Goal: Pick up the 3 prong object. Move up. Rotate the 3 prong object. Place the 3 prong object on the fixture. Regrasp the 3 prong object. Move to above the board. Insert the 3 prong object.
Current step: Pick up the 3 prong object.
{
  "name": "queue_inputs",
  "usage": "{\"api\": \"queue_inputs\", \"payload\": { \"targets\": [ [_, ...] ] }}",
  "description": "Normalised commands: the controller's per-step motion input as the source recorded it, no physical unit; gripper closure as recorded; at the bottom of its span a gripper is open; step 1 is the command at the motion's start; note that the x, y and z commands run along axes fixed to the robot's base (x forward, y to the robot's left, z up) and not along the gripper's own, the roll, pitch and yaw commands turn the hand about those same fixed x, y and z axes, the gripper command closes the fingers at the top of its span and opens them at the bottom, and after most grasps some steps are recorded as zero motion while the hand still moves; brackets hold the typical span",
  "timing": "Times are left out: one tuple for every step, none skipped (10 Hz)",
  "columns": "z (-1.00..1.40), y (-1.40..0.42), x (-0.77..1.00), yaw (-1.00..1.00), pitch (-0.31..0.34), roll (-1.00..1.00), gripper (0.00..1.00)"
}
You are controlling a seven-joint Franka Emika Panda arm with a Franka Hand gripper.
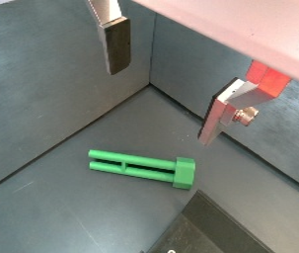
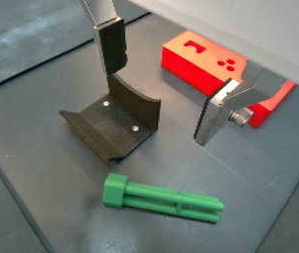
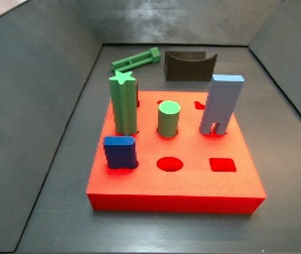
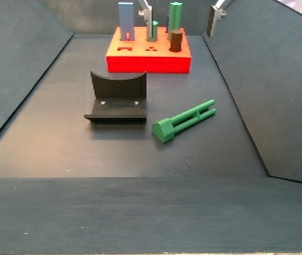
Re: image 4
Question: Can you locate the green three prong object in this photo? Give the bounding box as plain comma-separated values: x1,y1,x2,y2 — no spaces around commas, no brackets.
151,100,215,142

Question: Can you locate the green round cylinder peg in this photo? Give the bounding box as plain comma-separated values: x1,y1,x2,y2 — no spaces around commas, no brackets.
147,21,158,42

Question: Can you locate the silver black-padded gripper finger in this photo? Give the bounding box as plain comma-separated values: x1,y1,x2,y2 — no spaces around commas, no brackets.
139,0,152,35

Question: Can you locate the brown hexagonal peg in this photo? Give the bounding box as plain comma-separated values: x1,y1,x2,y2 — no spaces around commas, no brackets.
168,30,182,53

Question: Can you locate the light blue slotted block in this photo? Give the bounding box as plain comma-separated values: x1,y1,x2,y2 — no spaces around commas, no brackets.
119,2,135,41

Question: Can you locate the black curved fixture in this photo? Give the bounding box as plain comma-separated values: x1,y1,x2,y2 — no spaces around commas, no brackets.
84,73,147,123

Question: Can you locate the green star peg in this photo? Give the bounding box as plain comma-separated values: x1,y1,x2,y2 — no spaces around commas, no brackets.
167,2,182,37

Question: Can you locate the red peg board block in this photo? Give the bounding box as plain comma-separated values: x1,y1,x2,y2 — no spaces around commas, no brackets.
105,27,191,74

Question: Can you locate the silver bolted gripper finger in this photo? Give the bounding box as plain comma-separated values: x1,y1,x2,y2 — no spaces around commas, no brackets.
206,0,228,37

